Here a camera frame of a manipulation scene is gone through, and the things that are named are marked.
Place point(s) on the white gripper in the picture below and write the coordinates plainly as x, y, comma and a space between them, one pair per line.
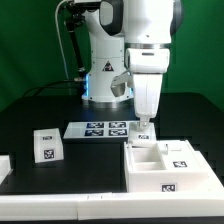
147, 67

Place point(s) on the white cabinet door panel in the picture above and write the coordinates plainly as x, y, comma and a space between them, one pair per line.
178, 156
141, 137

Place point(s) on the white cabinet body box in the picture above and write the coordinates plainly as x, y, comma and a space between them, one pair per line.
144, 172

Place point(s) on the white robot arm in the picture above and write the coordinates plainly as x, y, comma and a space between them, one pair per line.
121, 24

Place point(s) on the white cabinet top block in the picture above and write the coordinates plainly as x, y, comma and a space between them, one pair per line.
47, 145

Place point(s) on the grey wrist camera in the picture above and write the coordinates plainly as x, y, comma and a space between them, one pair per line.
120, 83

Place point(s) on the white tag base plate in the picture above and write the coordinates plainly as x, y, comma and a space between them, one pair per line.
97, 129

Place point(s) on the white obstacle fence frame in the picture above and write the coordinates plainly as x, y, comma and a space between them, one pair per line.
103, 206

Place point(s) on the black camera stand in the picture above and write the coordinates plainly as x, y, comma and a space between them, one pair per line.
75, 20

